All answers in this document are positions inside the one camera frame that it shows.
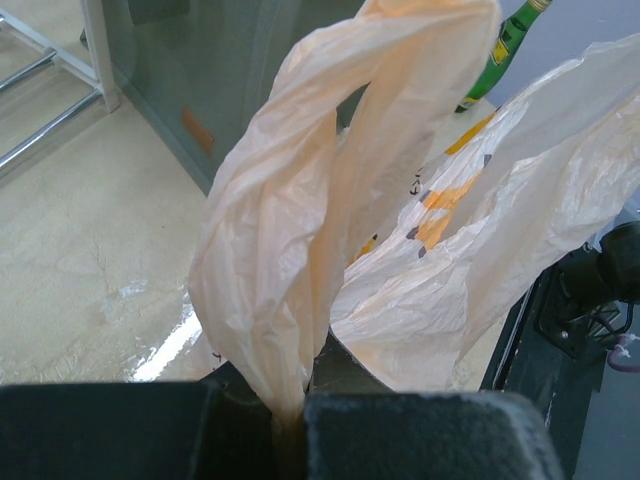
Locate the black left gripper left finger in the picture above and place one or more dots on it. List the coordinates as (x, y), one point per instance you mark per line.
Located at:
(213, 428)

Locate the green glass bottle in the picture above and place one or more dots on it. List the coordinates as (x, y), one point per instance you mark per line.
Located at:
(511, 35)

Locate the white metal shelf rack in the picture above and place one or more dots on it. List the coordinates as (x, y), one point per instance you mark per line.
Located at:
(55, 65)

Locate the banana print plastic bag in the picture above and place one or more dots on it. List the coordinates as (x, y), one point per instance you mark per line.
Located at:
(331, 213)

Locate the green fabric grocery bag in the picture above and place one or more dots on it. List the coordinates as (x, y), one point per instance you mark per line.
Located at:
(198, 71)

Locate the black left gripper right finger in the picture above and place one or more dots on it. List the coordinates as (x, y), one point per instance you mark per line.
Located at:
(355, 428)

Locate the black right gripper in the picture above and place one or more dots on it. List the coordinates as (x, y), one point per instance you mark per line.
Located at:
(558, 337)

